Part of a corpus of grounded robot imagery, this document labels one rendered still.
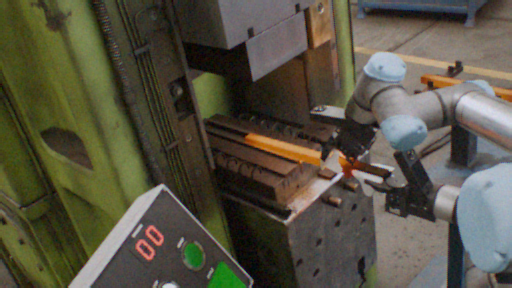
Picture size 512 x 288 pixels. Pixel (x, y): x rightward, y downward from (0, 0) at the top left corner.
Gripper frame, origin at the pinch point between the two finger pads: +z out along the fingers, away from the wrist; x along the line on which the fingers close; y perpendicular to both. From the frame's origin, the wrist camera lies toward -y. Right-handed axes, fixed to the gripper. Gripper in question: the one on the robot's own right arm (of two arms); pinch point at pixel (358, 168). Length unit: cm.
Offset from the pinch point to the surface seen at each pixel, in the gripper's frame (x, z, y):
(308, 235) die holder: -9.0, 11.7, 19.4
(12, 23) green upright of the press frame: -37, 67, -44
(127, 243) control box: -56, 8, -18
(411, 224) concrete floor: 89, 37, 102
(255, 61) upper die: -10.1, 16.7, -29.7
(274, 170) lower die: -7.4, 20.9, 2.5
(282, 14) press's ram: 0.8, 16.6, -36.4
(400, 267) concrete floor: 62, 28, 102
